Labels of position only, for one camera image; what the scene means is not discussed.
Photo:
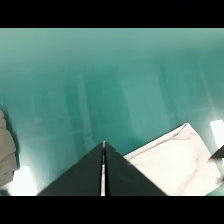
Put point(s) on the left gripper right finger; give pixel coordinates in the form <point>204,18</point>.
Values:
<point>126,178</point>

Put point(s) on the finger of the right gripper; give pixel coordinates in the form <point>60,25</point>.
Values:
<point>218,154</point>

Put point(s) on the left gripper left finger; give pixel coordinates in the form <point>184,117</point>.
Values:
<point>85,176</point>

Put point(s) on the white garment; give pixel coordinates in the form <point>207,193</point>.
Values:
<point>180,163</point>

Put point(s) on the beige garment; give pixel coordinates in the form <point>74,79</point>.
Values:
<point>6,156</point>

